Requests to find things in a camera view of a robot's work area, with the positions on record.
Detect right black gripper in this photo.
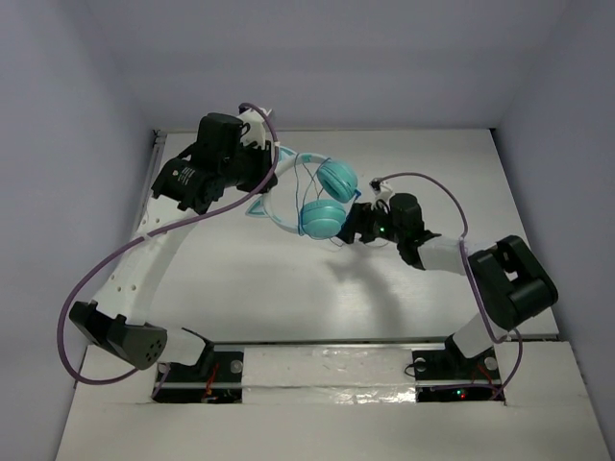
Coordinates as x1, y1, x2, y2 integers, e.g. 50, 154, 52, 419
331, 200, 405, 245

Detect blue headphone cable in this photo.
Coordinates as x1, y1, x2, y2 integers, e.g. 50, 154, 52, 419
293, 152, 390, 252

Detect teal cat-ear headphones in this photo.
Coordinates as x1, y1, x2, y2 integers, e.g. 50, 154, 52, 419
245, 147, 361, 240

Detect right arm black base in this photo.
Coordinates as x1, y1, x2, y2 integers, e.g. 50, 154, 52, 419
404, 338, 504, 403

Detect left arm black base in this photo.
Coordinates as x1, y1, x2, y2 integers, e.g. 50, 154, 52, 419
151, 328, 244, 404

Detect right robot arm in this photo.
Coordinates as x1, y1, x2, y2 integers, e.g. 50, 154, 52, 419
337, 193, 558, 377

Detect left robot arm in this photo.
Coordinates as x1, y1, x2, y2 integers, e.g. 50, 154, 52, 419
57, 103, 281, 385

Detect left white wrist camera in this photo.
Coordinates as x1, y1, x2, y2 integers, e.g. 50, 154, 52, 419
237, 106, 266, 148

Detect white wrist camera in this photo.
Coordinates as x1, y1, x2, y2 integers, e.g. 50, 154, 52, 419
237, 106, 266, 148
369, 178, 393, 203

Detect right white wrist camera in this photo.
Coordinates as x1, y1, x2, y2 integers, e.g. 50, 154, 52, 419
369, 178, 393, 203

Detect left side aluminium rail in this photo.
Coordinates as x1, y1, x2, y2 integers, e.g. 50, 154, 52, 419
141, 130, 167, 210

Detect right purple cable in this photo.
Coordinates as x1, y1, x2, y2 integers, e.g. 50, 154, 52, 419
381, 171, 525, 402

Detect purple cable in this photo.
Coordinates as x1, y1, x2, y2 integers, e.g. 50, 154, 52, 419
381, 171, 525, 402
57, 101, 283, 402

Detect aluminium rail with foil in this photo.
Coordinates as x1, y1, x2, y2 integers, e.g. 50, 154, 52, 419
153, 338, 520, 407

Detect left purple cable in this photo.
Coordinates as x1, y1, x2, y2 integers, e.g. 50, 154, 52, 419
57, 101, 283, 402

